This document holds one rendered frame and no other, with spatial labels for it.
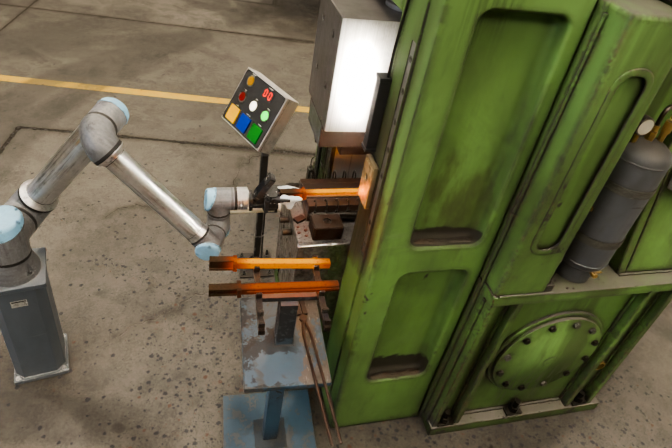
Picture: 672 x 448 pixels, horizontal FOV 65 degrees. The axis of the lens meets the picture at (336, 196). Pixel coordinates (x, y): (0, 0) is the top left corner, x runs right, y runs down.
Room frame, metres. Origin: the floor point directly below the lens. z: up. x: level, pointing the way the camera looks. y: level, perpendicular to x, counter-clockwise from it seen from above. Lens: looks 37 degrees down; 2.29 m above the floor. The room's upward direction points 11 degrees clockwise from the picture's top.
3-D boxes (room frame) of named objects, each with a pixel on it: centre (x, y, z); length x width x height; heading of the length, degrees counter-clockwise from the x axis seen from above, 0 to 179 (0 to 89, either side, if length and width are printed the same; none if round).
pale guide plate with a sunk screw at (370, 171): (1.47, -0.10, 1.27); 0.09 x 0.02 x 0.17; 20
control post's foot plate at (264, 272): (2.23, 0.40, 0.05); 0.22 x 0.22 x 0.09; 20
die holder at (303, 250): (1.75, -0.09, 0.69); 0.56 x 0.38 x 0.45; 110
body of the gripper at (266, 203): (1.65, 0.28, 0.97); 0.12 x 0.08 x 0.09; 110
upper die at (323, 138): (1.80, -0.07, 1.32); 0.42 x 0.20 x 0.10; 110
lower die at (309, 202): (1.80, -0.07, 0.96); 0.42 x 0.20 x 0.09; 110
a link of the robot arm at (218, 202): (1.59, 0.44, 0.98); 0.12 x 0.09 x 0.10; 110
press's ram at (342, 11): (1.76, -0.08, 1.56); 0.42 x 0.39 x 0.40; 110
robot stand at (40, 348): (1.37, 1.21, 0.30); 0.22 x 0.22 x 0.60; 30
